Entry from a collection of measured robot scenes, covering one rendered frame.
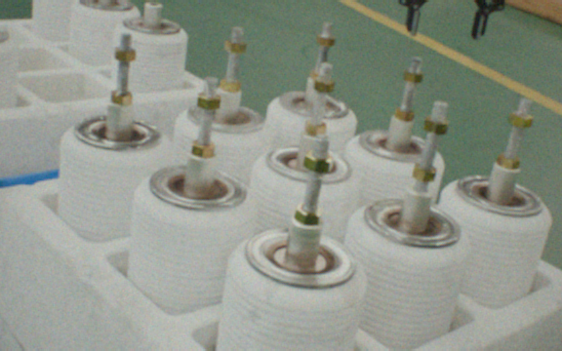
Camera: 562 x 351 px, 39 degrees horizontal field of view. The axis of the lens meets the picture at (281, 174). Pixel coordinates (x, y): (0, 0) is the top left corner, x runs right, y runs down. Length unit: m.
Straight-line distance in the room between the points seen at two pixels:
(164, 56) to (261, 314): 0.59
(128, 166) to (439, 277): 0.26
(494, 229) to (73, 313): 0.35
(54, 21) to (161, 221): 0.70
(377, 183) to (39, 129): 0.41
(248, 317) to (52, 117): 0.50
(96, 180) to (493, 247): 0.33
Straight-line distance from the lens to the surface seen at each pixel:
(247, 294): 0.52
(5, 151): 0.95
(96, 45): 1.14
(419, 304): 0.61
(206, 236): 0.58
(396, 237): 0.59
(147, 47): 1.04
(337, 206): 0.66
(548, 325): 0.73
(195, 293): 0.61
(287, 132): 0.82
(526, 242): 0.69
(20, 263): 0.74
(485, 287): 0.70
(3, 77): 0.95
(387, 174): 0.74
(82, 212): 0.69
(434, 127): 0.58
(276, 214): 0.67
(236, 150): 0.73
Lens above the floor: 0.51
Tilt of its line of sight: 23 degrees down
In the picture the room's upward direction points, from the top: 9 degrees clockwise
